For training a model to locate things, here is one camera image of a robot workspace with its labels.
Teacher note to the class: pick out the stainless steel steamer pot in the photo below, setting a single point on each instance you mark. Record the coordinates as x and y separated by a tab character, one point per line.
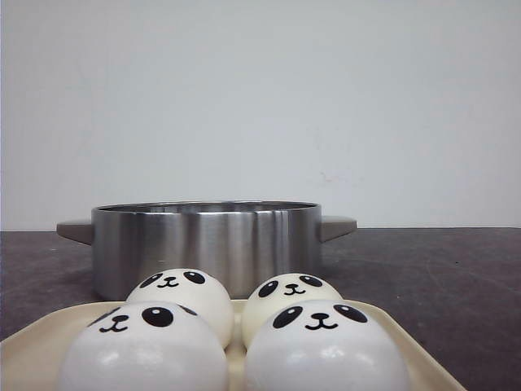
241	243

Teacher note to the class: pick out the cream plastic tray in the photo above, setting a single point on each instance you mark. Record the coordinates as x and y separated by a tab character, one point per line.
30	358

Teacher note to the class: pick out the panda bun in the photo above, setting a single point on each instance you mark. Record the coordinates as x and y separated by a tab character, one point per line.
324	345
195	290
279	292
147	345

